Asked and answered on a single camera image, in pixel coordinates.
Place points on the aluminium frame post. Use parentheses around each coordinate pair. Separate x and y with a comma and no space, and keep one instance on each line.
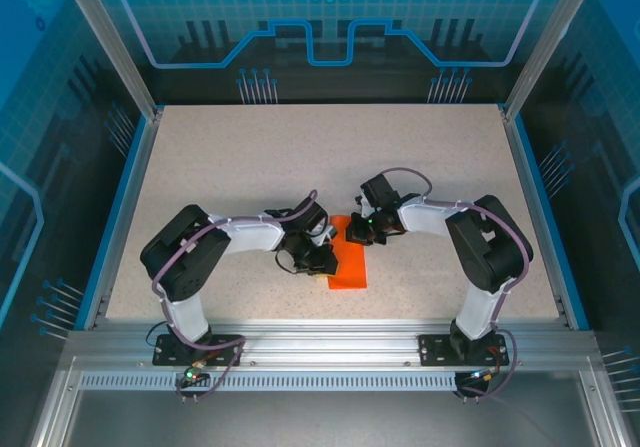
(541,52)
(120,52)

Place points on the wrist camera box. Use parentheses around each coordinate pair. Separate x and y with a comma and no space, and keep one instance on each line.
(363,207)
(325,232)

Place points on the orange square paper sheet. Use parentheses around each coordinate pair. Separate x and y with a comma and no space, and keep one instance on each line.
(352,267)

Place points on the grey metal sheet panel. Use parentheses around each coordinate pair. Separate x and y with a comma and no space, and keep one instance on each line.
(325,417)

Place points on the aluminium side rail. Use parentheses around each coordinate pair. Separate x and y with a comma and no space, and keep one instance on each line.
(539,207)
(129,207)

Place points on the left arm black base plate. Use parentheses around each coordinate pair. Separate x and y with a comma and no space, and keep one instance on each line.
(225,352)

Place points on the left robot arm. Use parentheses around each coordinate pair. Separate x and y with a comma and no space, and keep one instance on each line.
(185,257)

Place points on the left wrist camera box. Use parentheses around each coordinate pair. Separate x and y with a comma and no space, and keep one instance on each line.
(325,232)

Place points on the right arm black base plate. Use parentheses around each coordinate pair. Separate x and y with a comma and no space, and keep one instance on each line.
(435,349)

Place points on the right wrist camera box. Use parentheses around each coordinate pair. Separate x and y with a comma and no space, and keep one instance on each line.
(363,207)

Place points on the aluminium mounting rail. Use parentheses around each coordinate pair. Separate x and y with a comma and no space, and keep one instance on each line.
(325,342)

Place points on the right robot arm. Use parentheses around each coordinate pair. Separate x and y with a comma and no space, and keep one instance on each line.
(490,247)

